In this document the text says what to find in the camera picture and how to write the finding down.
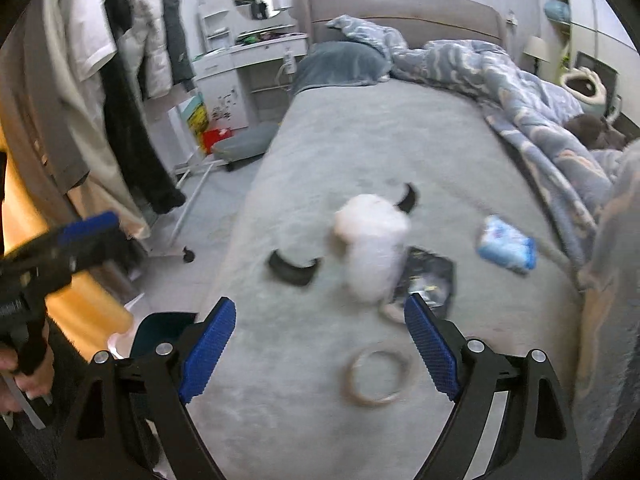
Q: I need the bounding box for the black monitor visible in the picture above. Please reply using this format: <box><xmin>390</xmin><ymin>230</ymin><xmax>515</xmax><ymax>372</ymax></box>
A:
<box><xmin>575</xmin><ymin>51</ymin><xmax>618</xmax><ymax>111</ymax></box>

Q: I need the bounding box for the white puffy jacket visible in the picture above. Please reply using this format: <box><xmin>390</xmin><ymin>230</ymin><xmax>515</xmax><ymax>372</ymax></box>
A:
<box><xmin>117</xmin><ymin>0</ymin><xmax>173</xmax><ymax>98</ymax></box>

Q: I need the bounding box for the grey bed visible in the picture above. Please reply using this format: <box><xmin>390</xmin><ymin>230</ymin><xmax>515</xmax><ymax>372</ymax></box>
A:
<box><xmin>192</xmin><ymin>0</ymin><xmax>640</xmax><ymax>480</ymax></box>

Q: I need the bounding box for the grey floor cushion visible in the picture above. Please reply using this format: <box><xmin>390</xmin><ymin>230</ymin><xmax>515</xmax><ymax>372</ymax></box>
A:
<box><xmin>212</xmin><ymin>121</ymin><xmax>279</xmax><ymax>171</ymax></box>

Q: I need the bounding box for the white table lamp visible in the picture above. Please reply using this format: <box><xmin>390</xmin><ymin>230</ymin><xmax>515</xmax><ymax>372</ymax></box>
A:
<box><xmin>522</xmin><ymin>35</ymin><xmax>551</xmax><ymax>76</ymax></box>

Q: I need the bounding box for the clear tape roll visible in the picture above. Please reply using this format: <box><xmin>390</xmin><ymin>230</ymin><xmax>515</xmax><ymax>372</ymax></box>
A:
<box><xmin>347</xmin><ymin>345</ymin><xmax>418</xmax><ymax>406</ymax></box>

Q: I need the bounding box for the blue patterned duvet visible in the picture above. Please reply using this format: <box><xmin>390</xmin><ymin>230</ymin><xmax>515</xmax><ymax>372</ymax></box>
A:
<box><xmin>326</xmin><ymin>14</ymin><xmax>640</xmax><ymax>461</ymax></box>

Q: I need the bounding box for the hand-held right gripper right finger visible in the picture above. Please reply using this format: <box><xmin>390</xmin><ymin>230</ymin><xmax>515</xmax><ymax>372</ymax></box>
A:
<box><xmin>404</xmin><ymin>294</ymin><xmax>583</xmax><ymax>480</ymax></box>

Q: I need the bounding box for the dark grey hanging garment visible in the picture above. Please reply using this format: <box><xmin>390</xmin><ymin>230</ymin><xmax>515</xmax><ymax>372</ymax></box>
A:
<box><xmin>150</xmin><ymin>0</ymin><xmax>196</xmax><ymax>91</ymax></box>

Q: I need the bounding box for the blue tissue packet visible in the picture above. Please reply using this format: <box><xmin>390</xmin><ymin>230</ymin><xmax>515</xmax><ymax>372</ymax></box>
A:
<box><xmin>475</xmin><ymin>215</ymin><xmax>538</xmax><ymax>276</ymax></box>

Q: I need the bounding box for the white dressing table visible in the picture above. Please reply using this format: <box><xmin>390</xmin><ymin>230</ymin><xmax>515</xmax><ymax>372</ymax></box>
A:
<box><xmin>192</xmin><ymin>0</ymin><xmax>308</xmax><ymax>131</ymax></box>

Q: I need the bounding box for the person's left hand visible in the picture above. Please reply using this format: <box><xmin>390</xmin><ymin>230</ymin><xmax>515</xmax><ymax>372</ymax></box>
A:
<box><xmin>0</xmin><ymin>347</ymin><xmax>56</xmax><ymax>413</ymax></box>

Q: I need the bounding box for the grey-blue pillow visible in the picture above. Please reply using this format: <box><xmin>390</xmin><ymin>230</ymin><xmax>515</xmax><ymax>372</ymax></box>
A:
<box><xmin>291</xmin><ymin>41</ymin><xmax>391</xmax><ymax>96</ymax></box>

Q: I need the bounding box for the white hanging shirt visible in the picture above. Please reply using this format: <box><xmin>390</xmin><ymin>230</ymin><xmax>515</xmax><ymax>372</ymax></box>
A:
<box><xmin>42</xmin><ymin>0</ymin><xmax>118</xmax><ymax>81</ymax></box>

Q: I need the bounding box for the black curved plastic piece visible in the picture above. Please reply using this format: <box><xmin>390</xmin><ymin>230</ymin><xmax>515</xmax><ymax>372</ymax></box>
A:
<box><xmin>395</xmin><ymin>182</ymin><xmax>420</xmax><ymax>213</ymax></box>
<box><xmin>267</xmin><ymin>249</ymin><xmax>322</xmax><ymax>288</ymax></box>

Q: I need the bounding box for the white and green pet bed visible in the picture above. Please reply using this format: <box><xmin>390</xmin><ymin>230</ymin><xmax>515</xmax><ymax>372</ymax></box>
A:
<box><xmin>560</xmin><ymin>66</ymin><xmax>608</xmax><ymax>116</ymax></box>

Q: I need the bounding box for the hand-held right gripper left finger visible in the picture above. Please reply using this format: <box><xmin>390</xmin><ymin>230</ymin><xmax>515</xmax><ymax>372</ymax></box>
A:
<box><xmin>57</xmin><ymin>297</ymin><xmax>237</xmax><ymax>480</ymax></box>

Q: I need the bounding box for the dark brown furry thing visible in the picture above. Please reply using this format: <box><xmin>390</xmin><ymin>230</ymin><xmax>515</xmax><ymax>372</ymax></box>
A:
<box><xmin>565</xmin><ymin>114</ymin><xmax>626</xmax><ymax>151</ymax></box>

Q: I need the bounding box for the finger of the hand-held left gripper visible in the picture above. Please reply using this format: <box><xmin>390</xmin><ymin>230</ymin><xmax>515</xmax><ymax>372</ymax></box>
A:
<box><xmin>57</xmin><ymin>211</ymin><xmax>131</xmax><ymax>271</ymax></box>

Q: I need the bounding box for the red bag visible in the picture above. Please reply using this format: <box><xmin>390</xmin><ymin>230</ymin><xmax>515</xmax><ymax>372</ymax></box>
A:
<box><xmin>201</xmin><ymin>127</ymin><xmax>233</xmax><ymax>155</ymax></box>

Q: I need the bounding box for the grey padded headboard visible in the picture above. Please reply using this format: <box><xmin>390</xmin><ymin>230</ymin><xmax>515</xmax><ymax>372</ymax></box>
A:
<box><xmin>298</xmin><ymin>0</ymin><xmax>506</xmax><ymax>48</ymax></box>

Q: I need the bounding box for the yellow and green box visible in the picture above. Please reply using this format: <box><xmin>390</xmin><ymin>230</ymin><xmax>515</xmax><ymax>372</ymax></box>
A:
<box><xmin>185</xmin><ymin>94</ymin><xmax>210</xmax><ymax>133</ymax></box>

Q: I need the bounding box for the black tissue packet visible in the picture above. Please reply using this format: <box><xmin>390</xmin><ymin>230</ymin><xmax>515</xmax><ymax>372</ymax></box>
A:
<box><xmin>387</xmin><ymin>246</ymin><xmax>457</xmax><ymax>318</ymax></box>

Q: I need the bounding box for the white clothes rack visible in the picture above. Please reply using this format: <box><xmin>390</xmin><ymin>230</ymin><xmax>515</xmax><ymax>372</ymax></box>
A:
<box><xmin>145</xmin><ymin>100</ymin><xmax>221</xmax><ymax>263</ymax></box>

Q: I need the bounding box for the brown-grey hanging garment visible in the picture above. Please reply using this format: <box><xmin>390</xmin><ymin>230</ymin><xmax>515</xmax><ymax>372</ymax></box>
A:
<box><xmin>0</xmin><ymin>0</ymin><xmax>91</xmax><ymax>196</ymax></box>

